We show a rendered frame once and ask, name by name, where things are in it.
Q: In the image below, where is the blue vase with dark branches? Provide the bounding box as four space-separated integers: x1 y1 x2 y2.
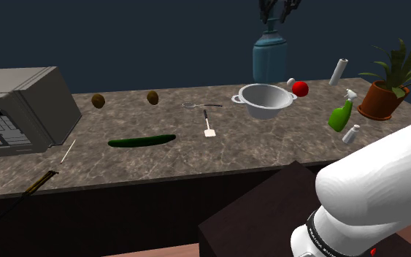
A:
252 0 302 85

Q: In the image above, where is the brown kiwi fruit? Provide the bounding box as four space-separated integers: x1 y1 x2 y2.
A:
91 93 107 110
146 90 160 106

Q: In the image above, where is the dark green cucumber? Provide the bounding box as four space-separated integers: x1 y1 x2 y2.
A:
107 134 177 149

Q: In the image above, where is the small metal strainer spoon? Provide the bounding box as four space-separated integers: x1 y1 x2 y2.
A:
182 101 223 109

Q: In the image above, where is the thin white stick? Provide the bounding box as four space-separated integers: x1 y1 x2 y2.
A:
59 139 77 165

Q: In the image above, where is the green plant in terracotta pot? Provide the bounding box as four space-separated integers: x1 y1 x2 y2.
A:
356 25 411 122

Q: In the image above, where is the grey microwave oven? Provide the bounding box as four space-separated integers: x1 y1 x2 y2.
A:
0 66 83 159

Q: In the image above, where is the green spray bottle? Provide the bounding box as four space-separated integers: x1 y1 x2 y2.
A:
327 88 358 134

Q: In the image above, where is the white spatula with black handle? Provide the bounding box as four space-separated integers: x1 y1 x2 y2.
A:
202 109 217 138

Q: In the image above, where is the small white shaker bottle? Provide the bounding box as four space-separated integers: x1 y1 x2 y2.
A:
342 123 361 145

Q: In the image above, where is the red tomato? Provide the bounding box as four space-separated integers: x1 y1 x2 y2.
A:
291 80 310 98

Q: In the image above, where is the white two-handled colander bowl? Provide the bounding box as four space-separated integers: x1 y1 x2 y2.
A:
231 83 298 120

